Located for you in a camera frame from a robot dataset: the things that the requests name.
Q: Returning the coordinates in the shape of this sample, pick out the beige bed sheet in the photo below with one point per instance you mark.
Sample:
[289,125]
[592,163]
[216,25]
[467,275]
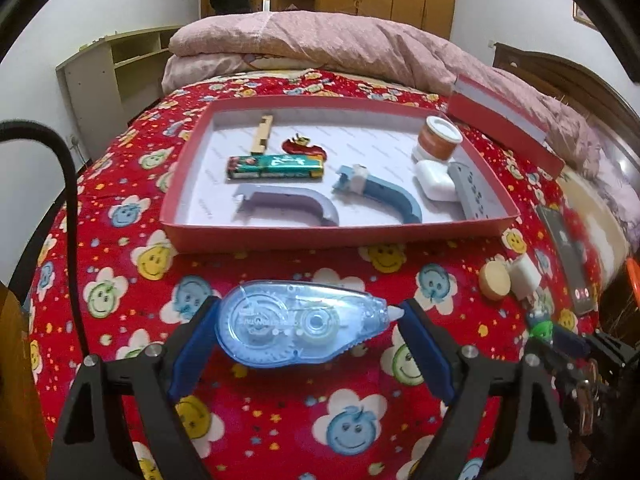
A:
[600,220]

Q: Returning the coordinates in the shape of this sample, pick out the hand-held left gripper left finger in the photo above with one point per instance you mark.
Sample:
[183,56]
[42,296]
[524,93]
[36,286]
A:
[192,355]

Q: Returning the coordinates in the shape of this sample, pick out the red cardboard box tray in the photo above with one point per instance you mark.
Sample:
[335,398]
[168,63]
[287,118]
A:
[380,147]

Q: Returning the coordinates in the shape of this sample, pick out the framed wall picture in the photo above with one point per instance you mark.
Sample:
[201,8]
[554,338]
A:
[584,16]

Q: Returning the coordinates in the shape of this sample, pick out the dark wooden headboard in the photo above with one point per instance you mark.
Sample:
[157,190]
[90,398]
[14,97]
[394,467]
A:
[565,72]

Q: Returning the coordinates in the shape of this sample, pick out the white charger plug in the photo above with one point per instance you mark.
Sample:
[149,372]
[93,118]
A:
[525,277]

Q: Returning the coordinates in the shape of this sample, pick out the orange stool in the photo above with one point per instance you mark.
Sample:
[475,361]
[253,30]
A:
[634,280]

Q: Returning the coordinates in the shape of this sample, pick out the brown wooden furniture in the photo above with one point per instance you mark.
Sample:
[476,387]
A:
[17,385]

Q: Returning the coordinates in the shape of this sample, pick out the red cardboard box lid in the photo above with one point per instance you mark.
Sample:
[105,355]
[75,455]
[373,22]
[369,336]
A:
[500,115]

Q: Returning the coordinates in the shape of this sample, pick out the pink quilt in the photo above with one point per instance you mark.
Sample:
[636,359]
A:
[325,40]

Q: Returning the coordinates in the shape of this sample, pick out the red brooch ornament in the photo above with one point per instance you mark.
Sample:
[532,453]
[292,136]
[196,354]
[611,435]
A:
[302,147]

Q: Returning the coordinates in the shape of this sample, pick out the green gum packet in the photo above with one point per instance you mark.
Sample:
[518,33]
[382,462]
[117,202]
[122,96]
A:
[275,166]

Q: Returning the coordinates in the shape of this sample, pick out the wall outlet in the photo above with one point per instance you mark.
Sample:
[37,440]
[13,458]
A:
[74,141]

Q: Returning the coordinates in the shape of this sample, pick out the round wooden disc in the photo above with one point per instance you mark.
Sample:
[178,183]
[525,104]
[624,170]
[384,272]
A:
[495,280]

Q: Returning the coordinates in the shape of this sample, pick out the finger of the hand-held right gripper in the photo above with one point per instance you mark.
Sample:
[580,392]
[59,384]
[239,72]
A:
[570,341]

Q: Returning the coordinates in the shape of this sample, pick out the grey perforated plastic piece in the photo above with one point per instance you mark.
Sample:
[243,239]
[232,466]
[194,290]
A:
[470,190]

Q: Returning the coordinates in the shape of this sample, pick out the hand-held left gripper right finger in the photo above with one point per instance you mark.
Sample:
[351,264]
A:
[428,355]

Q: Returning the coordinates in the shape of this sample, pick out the black smartphone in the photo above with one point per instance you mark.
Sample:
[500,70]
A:
[567,255]

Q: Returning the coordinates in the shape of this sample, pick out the wooden stick piece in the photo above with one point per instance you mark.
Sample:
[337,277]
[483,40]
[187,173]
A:
[262,135]

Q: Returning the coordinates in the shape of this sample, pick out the beige open bookshelf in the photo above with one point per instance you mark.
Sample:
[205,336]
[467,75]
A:
[90,85]

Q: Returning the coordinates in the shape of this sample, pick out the red floral printed blanket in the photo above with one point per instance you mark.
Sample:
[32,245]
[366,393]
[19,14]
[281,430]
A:
[125,260]

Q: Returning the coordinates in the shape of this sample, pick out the white earbuds case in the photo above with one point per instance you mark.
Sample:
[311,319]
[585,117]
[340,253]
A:
[436,180]

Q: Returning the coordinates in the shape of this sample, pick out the small green toy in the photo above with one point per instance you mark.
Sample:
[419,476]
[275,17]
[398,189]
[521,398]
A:
[541,327]

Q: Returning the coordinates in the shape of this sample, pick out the purple ruffled pillow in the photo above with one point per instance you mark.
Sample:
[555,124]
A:
[617,180]

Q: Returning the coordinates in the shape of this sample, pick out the blue correction tape dispenser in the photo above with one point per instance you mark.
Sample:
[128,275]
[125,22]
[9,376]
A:
[300,325]

